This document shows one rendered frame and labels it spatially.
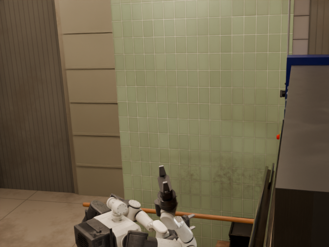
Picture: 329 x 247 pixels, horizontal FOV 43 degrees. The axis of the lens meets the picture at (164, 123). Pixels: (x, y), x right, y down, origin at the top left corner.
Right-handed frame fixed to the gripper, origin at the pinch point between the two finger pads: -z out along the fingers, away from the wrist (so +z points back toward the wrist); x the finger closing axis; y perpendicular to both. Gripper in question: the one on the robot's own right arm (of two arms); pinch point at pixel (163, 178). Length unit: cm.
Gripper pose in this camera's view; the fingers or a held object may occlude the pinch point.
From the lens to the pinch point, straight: 192.2
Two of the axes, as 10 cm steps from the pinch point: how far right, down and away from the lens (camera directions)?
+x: -1.6, -6.0, 7.9
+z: 1.1, 7.8, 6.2
